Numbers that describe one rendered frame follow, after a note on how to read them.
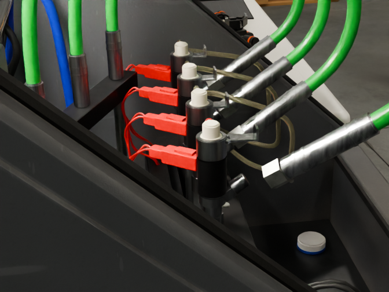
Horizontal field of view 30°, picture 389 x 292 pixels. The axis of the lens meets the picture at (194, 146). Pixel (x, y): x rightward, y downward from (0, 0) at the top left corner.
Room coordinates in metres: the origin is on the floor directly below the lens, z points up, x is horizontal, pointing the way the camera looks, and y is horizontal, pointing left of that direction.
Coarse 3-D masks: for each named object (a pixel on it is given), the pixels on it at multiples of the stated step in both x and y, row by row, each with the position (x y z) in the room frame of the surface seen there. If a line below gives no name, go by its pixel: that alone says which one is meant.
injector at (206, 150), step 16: (208, 144) 0.58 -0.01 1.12; (224, 144) 0.59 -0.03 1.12; (208, 160) 0.58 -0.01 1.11; (224, 160) 0.59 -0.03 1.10; (208, 176) 0.58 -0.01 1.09; (224, 176) 0.59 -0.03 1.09; (240, 176) 0.60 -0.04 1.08; (208, 192) 0.58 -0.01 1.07; (224, 192) 0.59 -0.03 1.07; (208, 208) 0.59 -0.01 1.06
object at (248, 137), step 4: (228, 136) 0.60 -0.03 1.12; (232, 136) 0.60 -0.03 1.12; (236, 136) 0.60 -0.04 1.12; (240, 136) 0.60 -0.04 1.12; (244, 136) 0.60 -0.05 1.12; (248, 136) 0.60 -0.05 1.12; (252, 136) 0.60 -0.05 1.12; (228, 140) 0.59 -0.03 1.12; (232, 140) 0.59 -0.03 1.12; (236, 140) 0.59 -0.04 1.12; (240, 140) 0.59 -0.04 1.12; (244, 140) 0.59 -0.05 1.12; (248, 140) 0.59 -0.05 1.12; (252, 140) 0.59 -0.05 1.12; (256, 140) 0.60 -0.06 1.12
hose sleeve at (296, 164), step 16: (368, 112) 0.49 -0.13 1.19; (352, 128) 0.49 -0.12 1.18; (368, 128) 0.48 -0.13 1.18; (320, 144) 0.49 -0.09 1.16; (336, 144) 0.49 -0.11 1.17; (352, 144) 0.49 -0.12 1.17; (288, 160) 0.50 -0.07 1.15; (304, 160) 0.49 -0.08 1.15; (320, 160) 0.49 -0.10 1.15; (288, 176) 0.50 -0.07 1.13
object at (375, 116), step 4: (388, 104) 0.49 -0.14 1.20; (380, 108) 0.49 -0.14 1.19; (384, 108) 0.49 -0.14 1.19; (388, 108) 0.48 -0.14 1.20; (376, 112) 0.49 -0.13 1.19; (380, 112) 0.48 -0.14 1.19; (384, 112) 0.48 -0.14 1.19; (388, 112) 0.48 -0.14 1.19; (372, 116) 0.49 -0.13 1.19; (376, 116) 0.48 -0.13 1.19; (380, 116) 0.48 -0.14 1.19; (384, 116) 0.48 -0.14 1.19; (388, 116) 0.48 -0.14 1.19; (372, 120) 0.48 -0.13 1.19; (376, 120) 0.48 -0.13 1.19; (380, 120) 0.48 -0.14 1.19; (384, 120) 0.48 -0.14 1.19; (388, 120) 0.48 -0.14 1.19; (376, 124) 0.48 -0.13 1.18; (380, 124) 0.48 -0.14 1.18; (384, 124) 0.48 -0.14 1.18; (388, 124) 0.48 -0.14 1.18; (380, 128) 0.48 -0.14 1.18
